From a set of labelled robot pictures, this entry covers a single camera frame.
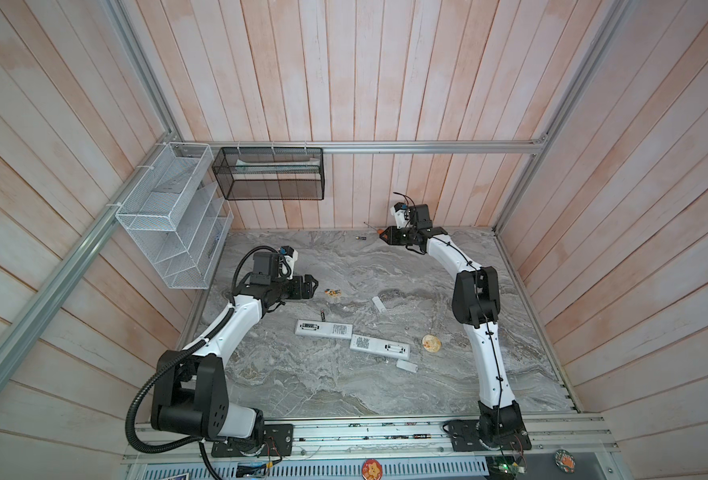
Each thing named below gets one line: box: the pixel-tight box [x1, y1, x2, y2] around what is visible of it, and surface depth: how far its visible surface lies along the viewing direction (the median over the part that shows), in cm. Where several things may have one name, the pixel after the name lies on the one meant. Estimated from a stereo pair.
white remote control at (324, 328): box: [294, 319, 353, 339], surface depth 94 cm
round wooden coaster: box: [422, 334, 441, 353], surface depth 92 cm
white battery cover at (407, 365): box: [396, 359, 418, 373], surface depth 87 cm
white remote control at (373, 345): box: [350, 334, 410, 361], surface depth 90 cm
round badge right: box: [554, 449, 576, 474], surface depth 71 cm
